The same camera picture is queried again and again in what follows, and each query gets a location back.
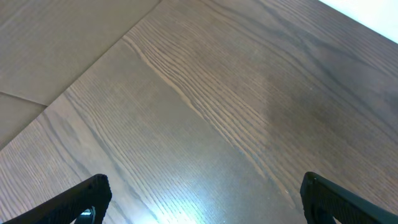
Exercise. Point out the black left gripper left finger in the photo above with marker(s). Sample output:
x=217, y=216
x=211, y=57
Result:
x=87, y=202

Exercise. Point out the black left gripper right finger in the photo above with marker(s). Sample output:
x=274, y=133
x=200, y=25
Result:
x=326, y=202

